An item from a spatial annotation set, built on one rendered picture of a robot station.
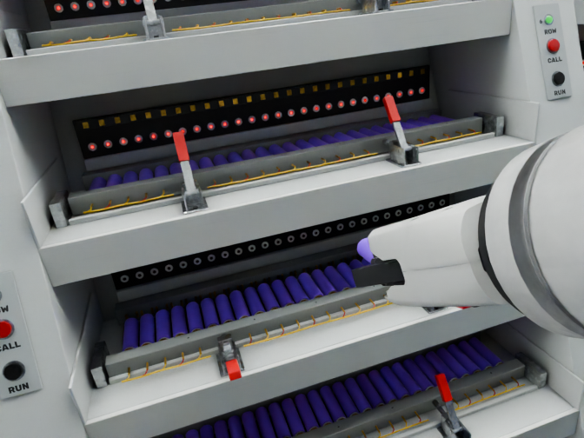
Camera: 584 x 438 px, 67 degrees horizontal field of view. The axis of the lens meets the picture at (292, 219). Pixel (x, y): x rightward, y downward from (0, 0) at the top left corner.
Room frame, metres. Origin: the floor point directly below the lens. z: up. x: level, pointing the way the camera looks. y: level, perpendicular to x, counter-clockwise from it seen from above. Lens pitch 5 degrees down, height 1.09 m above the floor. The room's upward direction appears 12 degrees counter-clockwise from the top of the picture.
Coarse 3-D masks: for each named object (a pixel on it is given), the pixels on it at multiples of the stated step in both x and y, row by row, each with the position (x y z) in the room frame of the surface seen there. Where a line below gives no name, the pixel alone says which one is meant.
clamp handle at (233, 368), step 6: (228, 348) 0.49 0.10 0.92; (228, 354) 0.48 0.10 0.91; (228, 360) 0.46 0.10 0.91; (234, 360) 0.45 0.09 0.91; (228, 366) 0.44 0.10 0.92; (234, 366) 0.44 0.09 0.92; (228, 372) 0.42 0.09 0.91; (234, 372) 0.42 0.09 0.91; (240, 372) 0.42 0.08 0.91; (234, 378) 0.42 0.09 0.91
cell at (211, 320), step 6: (204, 300) 0.60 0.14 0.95; (210, 300) 0.60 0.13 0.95; (204, 306) 0.58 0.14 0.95; (210, 306) 0.58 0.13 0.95; (204, 312) 0.57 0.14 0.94; (210, 312) 0.57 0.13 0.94; (204, 318) 0.56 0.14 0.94; (210, 318) 0.55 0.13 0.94; (216, 318) 0.56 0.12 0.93; (210, 324) 0.55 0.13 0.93; (216, 324) 0.55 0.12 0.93
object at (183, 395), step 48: (336, 240) 0.69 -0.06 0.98; (144, 288) 0.62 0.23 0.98; (96, 336) 0.56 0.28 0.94; (288, 336) 0.53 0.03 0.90; (336, 336) 0.52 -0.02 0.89; (384, 336) 0.52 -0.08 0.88; (432, 336) 0.54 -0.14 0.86; (96, 384) 0.48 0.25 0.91; (144, 384) 0.48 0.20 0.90; (192, 384) 0.47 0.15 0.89; (240, 384) 0.48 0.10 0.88; (288, 384) 0.50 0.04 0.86; (96, 432) 0.44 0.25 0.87; (144, 432) 0.46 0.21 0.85
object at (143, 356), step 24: (360, 288) 0.57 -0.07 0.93; (384, 288) 0.57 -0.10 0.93; (264, 312) 0.55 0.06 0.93; (288, 312) 0.54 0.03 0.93; (312, 312) 0.55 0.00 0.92; (360, 312) 0.55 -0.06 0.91; (192, 336) 0.52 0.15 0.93; (216, 336) 0.52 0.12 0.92; (240, 336) 0.53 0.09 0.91; (120, 360) 0.49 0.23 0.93; (144, 360) 0.50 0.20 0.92; (168, 360) 0.51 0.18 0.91
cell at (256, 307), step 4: (248, 288) 0.61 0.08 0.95; (252, 288) 0.61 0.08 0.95; (244, 292) 0.61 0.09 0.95; (248, 292) 0.60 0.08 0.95; (252, 292) 0.60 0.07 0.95; (256, 292) 0.61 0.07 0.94; (244, 296) 0.61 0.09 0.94; (248, 296) 0.60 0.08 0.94; (252, 296) 0.59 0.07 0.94; (256, 296) 0.59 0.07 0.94; (248, 300) 0.59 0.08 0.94; (252, 300) 0.58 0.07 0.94; (256, 300) 0.58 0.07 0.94; (260, 300) 0.59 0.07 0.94; (248, 304) 0.59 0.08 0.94; (252, 304) 0.58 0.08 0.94; (256, 304) 0.57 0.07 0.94; (260, 304) 0.57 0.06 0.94; (252, 308) 0.57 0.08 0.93; (256, 308) 0.56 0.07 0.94; (260, 308) 0.56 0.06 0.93; (252, 312) 0.56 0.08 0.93; (256, 312) 0.56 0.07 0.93
